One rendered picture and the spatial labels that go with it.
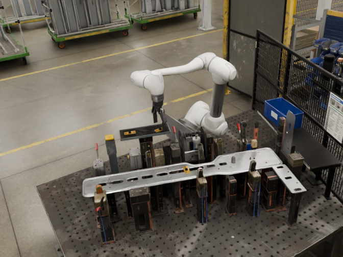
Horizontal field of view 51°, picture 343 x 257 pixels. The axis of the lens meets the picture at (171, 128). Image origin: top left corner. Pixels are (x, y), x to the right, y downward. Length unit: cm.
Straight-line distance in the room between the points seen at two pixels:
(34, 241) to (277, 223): 221
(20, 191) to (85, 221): 178
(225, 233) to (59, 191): 133
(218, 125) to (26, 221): 212
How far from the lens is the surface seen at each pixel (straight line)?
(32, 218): 394
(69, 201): 289
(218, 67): 274
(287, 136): 263
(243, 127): 264
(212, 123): 310
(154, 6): 1032
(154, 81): 243
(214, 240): 243
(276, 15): 475
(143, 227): 248
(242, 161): 258
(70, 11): 906
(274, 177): 250
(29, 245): 368
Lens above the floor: 250
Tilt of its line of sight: 30 degrees down
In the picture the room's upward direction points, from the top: 4 degrees counter-clockwise
